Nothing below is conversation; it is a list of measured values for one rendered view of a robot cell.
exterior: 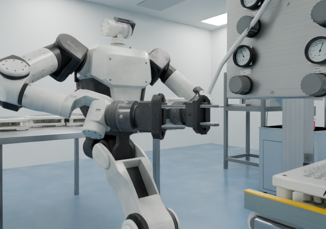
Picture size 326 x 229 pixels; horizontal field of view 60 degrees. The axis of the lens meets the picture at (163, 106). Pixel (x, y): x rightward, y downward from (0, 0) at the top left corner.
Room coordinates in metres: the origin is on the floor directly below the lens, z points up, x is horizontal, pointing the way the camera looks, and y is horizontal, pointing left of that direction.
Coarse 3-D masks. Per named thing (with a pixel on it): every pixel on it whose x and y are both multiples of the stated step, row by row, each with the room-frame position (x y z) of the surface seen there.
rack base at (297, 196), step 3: (294, 192) 0.56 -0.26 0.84; (297, 192) 0.56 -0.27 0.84; (294, 195) 0.54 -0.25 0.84; (297, 195) 0.54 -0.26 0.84; (300, 195) 0.54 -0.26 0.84; (294, 198) 0.52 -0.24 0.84; (297, 198) 0.52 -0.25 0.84; (300, 198) 0.52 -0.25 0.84; (297, 201) 0.50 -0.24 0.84; (300, 201) 0.50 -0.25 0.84; (312, 201) 0.50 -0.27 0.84; (309, 204) 0.49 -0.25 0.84; (312, 204) 0.49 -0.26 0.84; (318, 207) 0.47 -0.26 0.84; (321, 207) 0.47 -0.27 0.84; (324, 207) 0.47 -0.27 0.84
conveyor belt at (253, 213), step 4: (252, 212) 0.53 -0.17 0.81; (256, 212) 0.53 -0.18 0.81; (248, 216) 0.54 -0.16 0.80; (252, 216) 0.53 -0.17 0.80; (264, 216) 0.51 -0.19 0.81; (268, 216) 0.51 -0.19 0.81; (248, 220) 0.54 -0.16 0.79; (276, 220) 0.50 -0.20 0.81; (280, 220) 0.49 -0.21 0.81; (248, 224) 0.54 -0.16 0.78; (284, 224) 0.49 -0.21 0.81; (288, 224) 0.48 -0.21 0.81; (292, 224) 0.48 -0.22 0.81; (296, 228) 0.47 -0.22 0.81; (300, 228) 0.46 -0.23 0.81; (304, 228) 0.46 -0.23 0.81
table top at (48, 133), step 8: (32, 128) 1.90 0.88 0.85; (40, 128) 1.90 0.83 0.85; (48, 128) 1.90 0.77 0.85; (56, 128) 1.90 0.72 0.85; (64, 128) 1.90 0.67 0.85; (72, 128) 1.90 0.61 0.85; (80, 128) 1.90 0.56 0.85; (0, 136) 1.42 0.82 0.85; (8, 136) 1.42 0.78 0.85; (16, 136) 1.43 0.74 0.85; (24, 136) 1.45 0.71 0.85; (32, 136) 1.47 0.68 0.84; (40, 136) 1.50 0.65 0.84; (48, 136) 1.53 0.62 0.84; (56, 136) 1.56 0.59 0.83; (64, 136) 1.58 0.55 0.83; (72, 136) 1.62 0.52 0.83; (80, 136) 1.65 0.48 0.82; (0, 144) 1.38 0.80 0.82
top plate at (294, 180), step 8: (296, 168) 0.56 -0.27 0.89; (304, 168) 0.56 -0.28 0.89; (280, 176) 0.50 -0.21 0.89; (288, 176) 0.50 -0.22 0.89; (296, 176) 0.50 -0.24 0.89; (304, 176) 0.50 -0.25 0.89; (312, 176) 0.50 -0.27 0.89; (280, 184) 0.50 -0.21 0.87; (288, 184) 0.48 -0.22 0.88; (296, 184) 0.47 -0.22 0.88; (304, 184) 0.46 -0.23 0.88; (312, 184) 0.45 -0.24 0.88; (320, 184) 0.45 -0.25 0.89; (304, 192) 0.46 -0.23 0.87; (312, 192) 0.45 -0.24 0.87; (320, 192) 0.44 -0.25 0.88
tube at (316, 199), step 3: (315, 171) 0.49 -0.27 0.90; (315, 174) 0.49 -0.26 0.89; (318, 174) 0.48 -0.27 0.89; (321, 174) 0.48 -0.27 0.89; (315, 177) 0.49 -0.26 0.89; (318, 177) 0.48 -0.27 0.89; (321, 177) 0.48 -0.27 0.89; (315, 198) 0.49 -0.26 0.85; (318, 198) 0.48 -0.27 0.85; (321, 198) 0.48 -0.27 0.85; (315, 201) 0.49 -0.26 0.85; (318, 201) 0.48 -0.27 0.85; (321, 201) 0.48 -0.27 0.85; (315, 204) 0.49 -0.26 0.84; (318, 204) 0.48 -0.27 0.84; (321, 204) 0.48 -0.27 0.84
